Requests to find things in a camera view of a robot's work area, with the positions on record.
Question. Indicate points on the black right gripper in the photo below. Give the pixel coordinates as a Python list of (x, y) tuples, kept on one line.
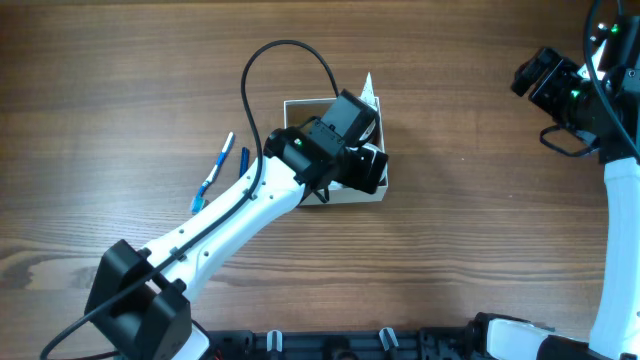
[(535, 73)]

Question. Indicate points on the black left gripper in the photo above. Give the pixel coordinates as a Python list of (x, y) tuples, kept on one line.
[(370, 171)]

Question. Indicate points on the white squeeze tube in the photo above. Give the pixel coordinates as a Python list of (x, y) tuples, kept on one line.
[(367, 94)]

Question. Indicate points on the blue disposable razor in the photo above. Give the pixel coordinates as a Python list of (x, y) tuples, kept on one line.
[(244, 162)]

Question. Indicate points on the blue white toothbrush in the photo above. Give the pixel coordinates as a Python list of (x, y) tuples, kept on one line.
[(198, 201)]

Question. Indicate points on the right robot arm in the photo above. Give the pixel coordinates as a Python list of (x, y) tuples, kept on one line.
[(612, 64)]

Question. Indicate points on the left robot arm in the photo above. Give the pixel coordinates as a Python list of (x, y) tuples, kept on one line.
[(141, 299)]

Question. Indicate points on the white cardboard box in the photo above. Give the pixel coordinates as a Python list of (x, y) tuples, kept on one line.
[(295, 113)]

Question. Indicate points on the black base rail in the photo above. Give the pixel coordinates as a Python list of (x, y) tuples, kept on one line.
[(387, 343)]

